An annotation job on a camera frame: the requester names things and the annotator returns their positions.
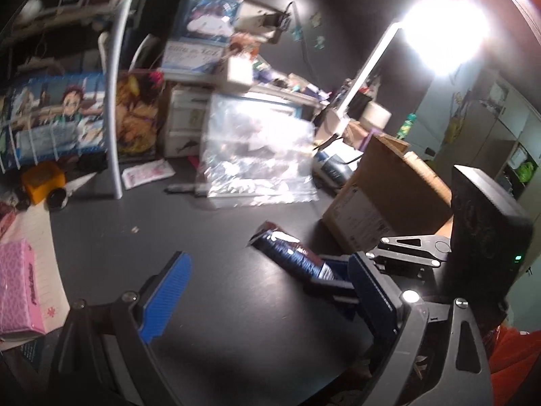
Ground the grey marker pen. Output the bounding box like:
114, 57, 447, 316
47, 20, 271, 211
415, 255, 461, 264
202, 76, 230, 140
164, 183, 209, 196

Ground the brown cardboard box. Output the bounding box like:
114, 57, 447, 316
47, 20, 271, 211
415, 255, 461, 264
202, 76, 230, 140
322, 137, 452, 253

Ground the pink white sachet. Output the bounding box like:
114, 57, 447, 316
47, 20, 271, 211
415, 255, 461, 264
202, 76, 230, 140
121, 159, 175, 190

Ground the white wire rack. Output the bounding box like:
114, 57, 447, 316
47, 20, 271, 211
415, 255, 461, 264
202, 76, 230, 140
1, 0, 138, 199

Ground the blue tube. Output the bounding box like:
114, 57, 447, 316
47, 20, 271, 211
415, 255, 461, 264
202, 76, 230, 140
249, 221, 357, 300

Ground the anime poster box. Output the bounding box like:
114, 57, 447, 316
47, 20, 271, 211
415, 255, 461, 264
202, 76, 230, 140
1, 72, 105, 172

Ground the white paper roll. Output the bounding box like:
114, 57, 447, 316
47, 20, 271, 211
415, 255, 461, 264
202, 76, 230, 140
359, 101, 392, 130

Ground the clear plastic zip bag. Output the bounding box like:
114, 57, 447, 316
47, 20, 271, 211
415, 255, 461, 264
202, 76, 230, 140
195, 93, 317, 207

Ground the orange anime card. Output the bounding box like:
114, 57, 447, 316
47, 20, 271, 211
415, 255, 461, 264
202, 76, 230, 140
116, 70, 163, 160

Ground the white blue box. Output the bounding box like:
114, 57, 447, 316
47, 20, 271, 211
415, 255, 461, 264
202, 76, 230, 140
161, 40, 225, 74

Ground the white drawer unit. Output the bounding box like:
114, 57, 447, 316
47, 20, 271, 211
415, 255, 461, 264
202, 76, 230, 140
161, 84, 212, 159

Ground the black round tin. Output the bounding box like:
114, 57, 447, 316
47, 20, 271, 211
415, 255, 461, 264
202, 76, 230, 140
46, 188, 69, 212

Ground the pink patterned box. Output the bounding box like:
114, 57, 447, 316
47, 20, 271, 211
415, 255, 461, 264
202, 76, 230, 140
1, 239, 45, 342

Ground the orange small box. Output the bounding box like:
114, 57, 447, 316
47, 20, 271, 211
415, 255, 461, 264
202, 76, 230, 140
21, 160, 66, 205

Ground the white desk lamp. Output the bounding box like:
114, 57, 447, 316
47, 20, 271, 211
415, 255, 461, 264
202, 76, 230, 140
315, 0, 492, 143

